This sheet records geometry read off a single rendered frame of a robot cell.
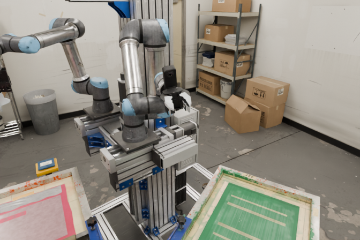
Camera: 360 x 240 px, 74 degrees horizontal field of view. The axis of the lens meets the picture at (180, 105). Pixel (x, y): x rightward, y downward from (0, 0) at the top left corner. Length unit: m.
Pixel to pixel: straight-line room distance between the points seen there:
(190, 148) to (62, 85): 3.56
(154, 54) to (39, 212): 1.03
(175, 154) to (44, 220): 0.75
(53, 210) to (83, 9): 3.60
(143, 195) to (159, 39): 1.25
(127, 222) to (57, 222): 0.99
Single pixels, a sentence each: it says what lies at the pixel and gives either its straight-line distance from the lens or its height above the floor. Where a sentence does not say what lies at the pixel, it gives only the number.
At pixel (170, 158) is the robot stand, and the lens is 1.39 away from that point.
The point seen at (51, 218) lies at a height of 0.96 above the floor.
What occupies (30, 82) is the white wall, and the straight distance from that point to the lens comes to 4.67.
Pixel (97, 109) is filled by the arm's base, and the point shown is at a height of 1.28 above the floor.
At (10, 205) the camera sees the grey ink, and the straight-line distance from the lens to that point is 1.68.
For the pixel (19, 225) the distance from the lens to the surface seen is 1.55.
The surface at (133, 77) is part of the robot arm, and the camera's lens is 1.07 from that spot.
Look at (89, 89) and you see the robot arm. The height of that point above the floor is 1.43.
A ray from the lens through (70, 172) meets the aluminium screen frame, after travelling 1.72.
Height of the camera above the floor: 1.97
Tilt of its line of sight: 23 degrees down
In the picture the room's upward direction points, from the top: straight up
